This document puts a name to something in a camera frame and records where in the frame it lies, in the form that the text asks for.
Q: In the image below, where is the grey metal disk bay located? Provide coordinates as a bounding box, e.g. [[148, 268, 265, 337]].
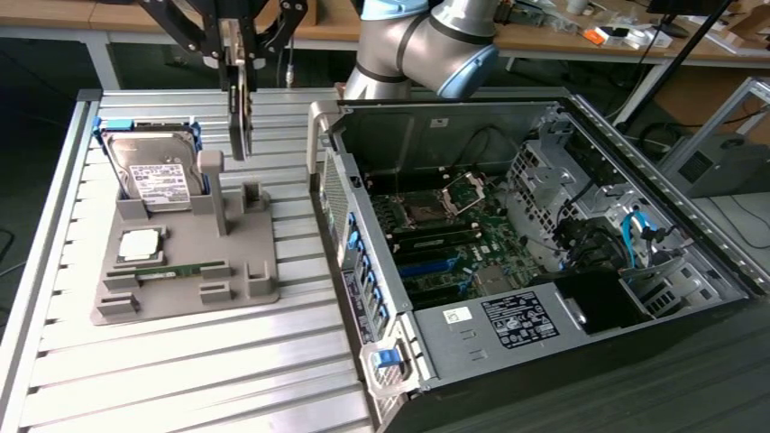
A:
[[618, 256, 751, 322]]

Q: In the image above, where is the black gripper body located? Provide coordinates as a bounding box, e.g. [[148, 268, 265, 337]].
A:
[[173, 0, 281, 23]]

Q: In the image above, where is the grey power supply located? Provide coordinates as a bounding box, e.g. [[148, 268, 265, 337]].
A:
[[411, 270, 656, 384]]

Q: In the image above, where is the black RAM stick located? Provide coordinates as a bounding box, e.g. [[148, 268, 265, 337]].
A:
[[394, 228, 482, 253]]

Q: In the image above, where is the aluminium profile frame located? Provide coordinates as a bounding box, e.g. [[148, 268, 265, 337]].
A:
[[685, 75, 770, 150]]

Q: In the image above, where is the black monitor with stand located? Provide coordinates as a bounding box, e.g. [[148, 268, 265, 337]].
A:
[[646, 0, 733, 38]]

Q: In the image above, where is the blue SATA wire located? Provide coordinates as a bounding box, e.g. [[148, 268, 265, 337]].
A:
[[620, 209, 654, 272]]

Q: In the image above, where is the brown cardboard piece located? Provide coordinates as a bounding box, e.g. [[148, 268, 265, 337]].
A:
[[727, 4, 770, 44]]

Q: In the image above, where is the orange box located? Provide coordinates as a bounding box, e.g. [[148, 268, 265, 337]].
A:
[[586, 25, 630, 46]]

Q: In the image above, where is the long wooden desk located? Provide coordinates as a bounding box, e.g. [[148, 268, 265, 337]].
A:
[[0, 0, 770, 91]]

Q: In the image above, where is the silver CPU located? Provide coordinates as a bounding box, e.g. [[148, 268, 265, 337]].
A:
[[116, 228, 165, 263]]

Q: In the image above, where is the grey computer tower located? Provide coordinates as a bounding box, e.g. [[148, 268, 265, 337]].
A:
[[658, 133, 770, 199]]

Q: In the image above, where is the blue case latch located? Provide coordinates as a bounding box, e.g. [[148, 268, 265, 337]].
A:
[[370, 347, 403, 370]]

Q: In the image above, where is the silver chipset heatsink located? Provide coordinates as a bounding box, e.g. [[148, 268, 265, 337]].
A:
[[474, 264, 514, 290]]

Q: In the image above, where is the black stand pole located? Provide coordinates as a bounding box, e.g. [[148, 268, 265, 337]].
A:
[[612, 0, 737, 136]]

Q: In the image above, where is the white box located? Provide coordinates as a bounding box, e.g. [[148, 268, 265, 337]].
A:
[[624, 27, 674, 51]]

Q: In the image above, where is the silver socket cover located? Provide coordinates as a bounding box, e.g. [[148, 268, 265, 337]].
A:
[[442, 170, 488, 213]]

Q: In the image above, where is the silver hard disk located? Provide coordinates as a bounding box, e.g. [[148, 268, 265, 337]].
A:
[[99, 130, 200, 213]]

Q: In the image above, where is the blue disk carrier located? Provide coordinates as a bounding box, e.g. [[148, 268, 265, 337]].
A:
[[92, 115, 209, 199]]

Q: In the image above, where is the graphics card with fan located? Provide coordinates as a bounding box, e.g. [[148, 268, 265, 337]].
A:
[[219, 20, 255, 162]]

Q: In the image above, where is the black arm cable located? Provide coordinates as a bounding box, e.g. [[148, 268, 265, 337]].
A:
[[280, 26, 299, 90]]

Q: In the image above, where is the green RAM stick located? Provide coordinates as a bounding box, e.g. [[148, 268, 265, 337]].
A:
[[132, 263, 205, 279]]

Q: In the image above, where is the black open PC case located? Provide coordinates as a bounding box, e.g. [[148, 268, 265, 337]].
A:
[[306, 97, 770, 433]]

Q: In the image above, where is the grey parts rack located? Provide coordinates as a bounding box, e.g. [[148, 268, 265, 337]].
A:
[[89, 151, 283, 327]]

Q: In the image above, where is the green motherboard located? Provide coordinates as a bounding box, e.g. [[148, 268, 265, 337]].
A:
[[367, 170, 546, 312]]

